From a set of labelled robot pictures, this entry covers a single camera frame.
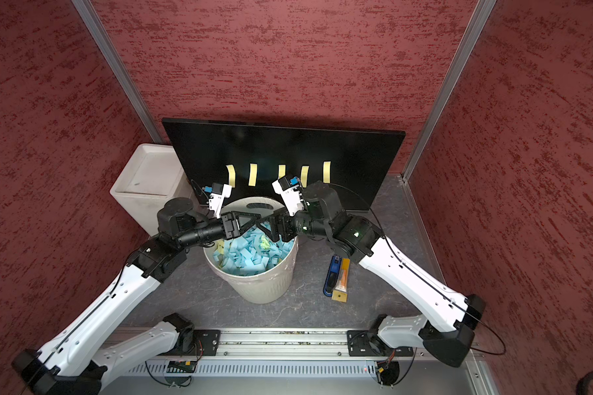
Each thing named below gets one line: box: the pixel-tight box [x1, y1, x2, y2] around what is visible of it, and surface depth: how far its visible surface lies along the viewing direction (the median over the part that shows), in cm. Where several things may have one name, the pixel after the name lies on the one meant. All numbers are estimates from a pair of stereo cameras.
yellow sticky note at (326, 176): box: [322, 161, 332, 184], surface depth 71 cm
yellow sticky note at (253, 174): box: [247, 162, 258, 187], surface depth 71 cm
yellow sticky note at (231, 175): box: [225, 164, 236, 189], surface depth 72 cm
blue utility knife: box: [322, 254, 342, 298], surface depth 87 cm
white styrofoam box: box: [109, 143, 197, 237], surface depth 87 cm
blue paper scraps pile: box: [213, 227, 295, 275], surface depth 72 cm
